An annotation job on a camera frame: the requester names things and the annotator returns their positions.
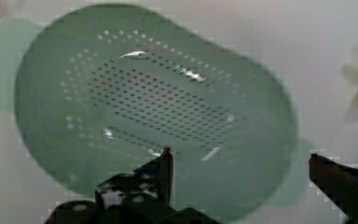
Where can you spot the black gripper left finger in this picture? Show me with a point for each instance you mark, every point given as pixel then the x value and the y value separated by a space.
pixel 153 179

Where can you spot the green plastic strainer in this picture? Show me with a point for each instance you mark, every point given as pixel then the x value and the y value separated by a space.
pixel 107 88

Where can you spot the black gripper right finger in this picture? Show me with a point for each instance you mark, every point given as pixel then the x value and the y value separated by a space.
pixel 339 183

